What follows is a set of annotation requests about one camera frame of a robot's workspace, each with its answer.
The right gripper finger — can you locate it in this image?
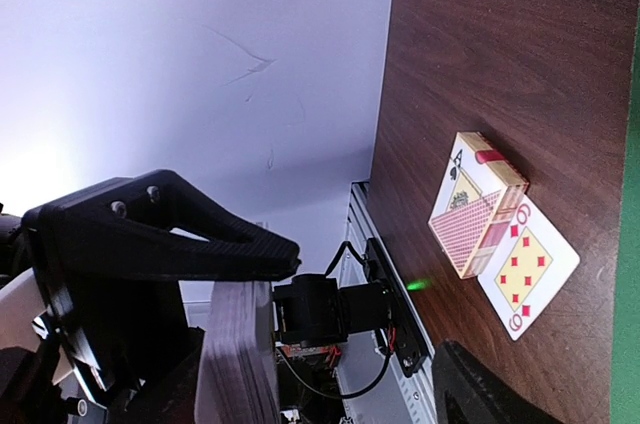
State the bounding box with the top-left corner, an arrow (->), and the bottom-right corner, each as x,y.
431,338 -> 583,423

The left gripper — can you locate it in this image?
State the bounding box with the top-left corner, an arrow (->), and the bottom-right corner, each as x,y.
1,170 -> 300,423

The face-up diamonds card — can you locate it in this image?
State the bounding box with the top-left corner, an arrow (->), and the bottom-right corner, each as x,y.
478,197 -> 580,341

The card deck box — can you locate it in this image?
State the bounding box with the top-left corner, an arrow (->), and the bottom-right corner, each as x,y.
428,132 -> 529,279

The red-backed card deck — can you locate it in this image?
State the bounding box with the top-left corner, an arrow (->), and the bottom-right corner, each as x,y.
194,281 -> 281,423

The round green poker mat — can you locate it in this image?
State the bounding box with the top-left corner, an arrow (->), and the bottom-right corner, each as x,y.
607,0 -> 640,424

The aluminium front rail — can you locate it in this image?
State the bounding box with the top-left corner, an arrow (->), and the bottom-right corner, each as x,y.
334,182 -> 437,423

